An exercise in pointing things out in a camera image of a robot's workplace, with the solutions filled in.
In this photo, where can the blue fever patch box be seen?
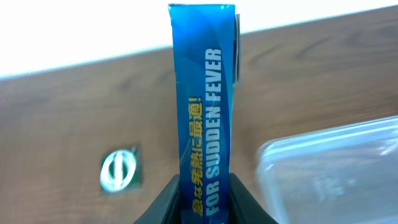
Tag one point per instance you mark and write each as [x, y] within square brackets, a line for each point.
[206, 60]

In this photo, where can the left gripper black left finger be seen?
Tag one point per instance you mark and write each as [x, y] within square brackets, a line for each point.
[165, 209]

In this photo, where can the green Zam-Buk ointment box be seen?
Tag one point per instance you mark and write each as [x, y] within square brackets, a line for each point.
[121, 170]

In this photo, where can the clear plastic container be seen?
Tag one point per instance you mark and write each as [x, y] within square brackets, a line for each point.
[346, 174]

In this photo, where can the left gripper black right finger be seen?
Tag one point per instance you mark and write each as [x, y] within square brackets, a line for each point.
[243, 207]

